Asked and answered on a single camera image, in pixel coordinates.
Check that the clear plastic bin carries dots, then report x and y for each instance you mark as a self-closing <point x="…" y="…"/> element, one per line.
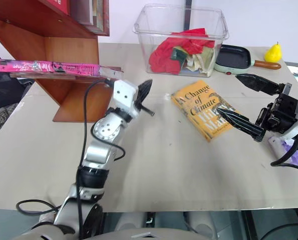
<point x="163" y="27"/>

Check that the beige cloth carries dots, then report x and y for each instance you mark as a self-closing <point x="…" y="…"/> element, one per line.
<point x="201" y="61"/>

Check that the red book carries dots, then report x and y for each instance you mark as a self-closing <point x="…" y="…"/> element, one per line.
<point x="61" y="5"/>

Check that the purple white plastic bag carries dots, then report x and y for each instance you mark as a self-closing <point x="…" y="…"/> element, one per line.
<point x="284" y="147"/>

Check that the green yellow cloth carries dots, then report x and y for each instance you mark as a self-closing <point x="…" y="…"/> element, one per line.
<point x="178" y="53"/>

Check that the red cloth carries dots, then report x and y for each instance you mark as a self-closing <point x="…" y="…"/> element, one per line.
<point x="167" y="58"/>

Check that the white grey book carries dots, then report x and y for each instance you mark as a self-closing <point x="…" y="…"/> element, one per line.
<point x="82" y="11"/>

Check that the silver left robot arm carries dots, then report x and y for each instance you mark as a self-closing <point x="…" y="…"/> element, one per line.
<point x="100" y="150"/>

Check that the red-brown wooden bookshelf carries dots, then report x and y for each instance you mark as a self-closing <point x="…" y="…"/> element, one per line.
<point x="63" y="50"/>

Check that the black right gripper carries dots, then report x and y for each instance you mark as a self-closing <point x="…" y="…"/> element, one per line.
<point x="280" y="117"/>

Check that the black table leg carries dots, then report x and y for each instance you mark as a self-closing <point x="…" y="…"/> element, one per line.
<point x="250" y="225"/>

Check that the grey white robot torso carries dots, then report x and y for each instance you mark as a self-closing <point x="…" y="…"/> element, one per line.
<point x="128" y="231"/>

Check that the black vertical pole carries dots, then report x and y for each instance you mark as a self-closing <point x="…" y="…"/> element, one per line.
<point x="186" y="12"/>

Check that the pink magenta book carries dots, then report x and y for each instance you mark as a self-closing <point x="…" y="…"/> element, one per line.
<point x="46" y="67"/>

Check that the mint green frying pan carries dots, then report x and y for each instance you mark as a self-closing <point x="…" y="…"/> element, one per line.
<point x="232" y="57"/>

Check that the yellow toy pear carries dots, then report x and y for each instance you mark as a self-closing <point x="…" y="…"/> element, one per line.
<point x="273" y="53"/>

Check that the books on upper shelf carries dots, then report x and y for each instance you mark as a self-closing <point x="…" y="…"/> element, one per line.
<point x="101" y="17"/>

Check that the yellow paperback book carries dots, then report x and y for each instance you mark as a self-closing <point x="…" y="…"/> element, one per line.
<point x="198" y="107"/>

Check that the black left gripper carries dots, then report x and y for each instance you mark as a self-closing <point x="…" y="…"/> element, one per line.
<point x="137" y="107"/>

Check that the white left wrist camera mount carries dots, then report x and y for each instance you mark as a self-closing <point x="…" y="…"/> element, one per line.
<point x="123" y="96"/>

